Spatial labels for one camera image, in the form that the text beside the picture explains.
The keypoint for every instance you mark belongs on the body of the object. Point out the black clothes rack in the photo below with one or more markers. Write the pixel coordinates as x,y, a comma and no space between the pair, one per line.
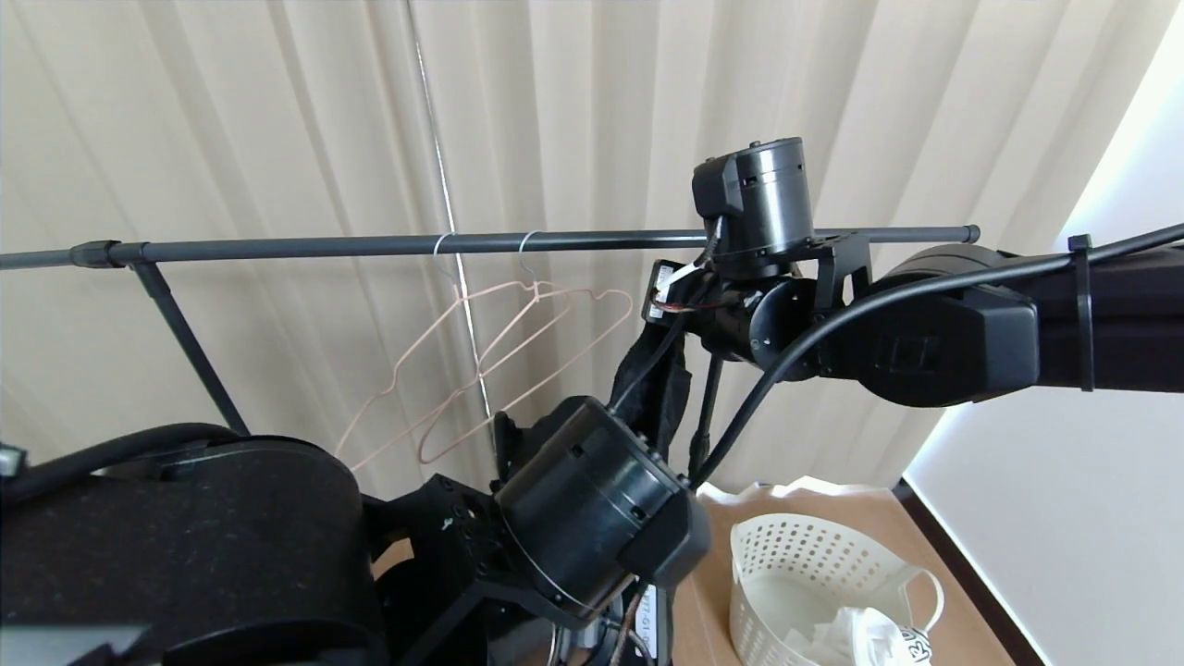
277,246

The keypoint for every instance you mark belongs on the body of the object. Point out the white printed garment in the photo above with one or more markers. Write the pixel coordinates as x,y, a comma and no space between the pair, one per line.
869,638

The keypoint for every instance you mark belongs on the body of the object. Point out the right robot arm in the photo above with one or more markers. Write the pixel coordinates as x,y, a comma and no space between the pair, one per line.
953,342

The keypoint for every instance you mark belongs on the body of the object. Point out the black shorts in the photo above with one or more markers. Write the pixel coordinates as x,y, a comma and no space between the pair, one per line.
668,398

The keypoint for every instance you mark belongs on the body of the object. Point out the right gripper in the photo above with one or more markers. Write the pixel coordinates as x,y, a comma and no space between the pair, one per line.
782,324

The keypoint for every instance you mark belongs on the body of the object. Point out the pink clothes hanger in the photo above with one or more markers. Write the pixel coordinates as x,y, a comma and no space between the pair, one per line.
536,290
456,296

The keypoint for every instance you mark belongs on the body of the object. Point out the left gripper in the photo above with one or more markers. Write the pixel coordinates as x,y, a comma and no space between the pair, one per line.
647,638

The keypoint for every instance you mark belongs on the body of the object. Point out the white laundry basket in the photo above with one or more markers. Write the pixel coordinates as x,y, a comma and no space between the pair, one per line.
795,592

